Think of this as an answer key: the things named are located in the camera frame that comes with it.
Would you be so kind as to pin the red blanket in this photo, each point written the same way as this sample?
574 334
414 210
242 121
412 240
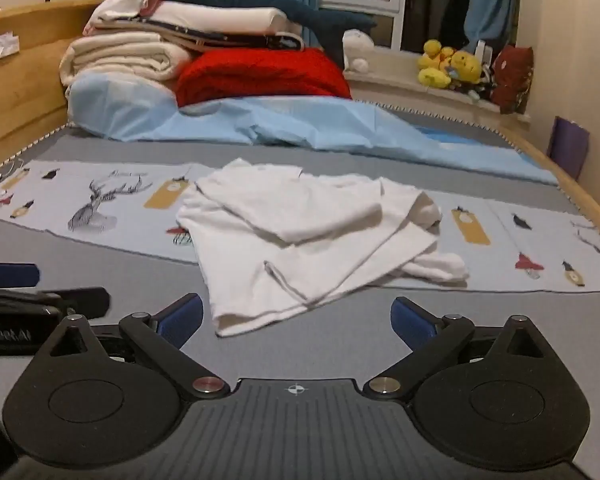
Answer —
260 77

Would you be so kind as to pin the striped folded blanket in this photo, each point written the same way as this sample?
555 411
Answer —
220 40

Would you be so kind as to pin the grey printed bed sheet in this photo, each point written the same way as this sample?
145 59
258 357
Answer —
145 275

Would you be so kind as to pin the yellow plush toy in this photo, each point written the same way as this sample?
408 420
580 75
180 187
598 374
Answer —
467 66
434 50
432 78

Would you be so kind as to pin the cream folded quilt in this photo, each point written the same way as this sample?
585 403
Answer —
120 57

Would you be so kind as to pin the white window frame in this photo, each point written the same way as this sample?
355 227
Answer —
360 6

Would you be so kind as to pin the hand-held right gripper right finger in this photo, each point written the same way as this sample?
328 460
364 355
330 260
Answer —
411 322

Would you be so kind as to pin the white folded cloth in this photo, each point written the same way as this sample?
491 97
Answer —
122 2

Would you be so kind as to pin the dark red plush cushion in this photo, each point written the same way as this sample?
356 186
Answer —
514 77

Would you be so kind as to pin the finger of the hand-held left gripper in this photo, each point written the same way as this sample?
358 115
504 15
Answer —
82 301
10 275

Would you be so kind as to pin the tissue pack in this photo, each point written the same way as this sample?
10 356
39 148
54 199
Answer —
1 45

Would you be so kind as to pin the purple folder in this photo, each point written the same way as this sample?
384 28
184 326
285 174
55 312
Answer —
570 146

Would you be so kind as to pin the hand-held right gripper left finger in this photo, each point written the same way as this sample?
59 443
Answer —
186 317

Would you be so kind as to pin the white plush toy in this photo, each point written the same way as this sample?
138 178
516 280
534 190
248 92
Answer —
356 47

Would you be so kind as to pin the light blue duvet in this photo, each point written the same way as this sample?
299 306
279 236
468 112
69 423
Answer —
300 120

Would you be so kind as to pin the white t-shirt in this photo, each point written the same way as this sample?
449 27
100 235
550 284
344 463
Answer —
290 240

